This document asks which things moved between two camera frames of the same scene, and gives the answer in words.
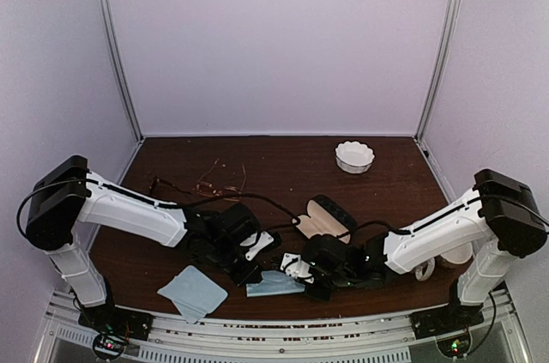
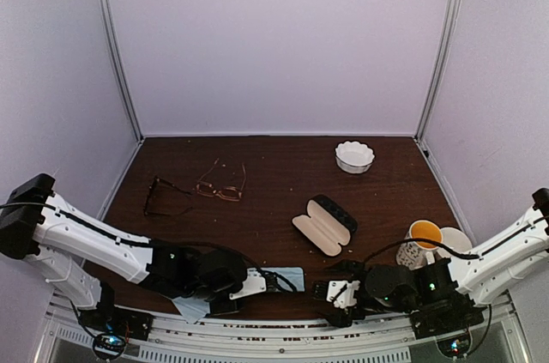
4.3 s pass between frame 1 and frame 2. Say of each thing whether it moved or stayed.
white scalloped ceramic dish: stayed
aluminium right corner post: stayed
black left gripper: moved
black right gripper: moved
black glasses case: stayed
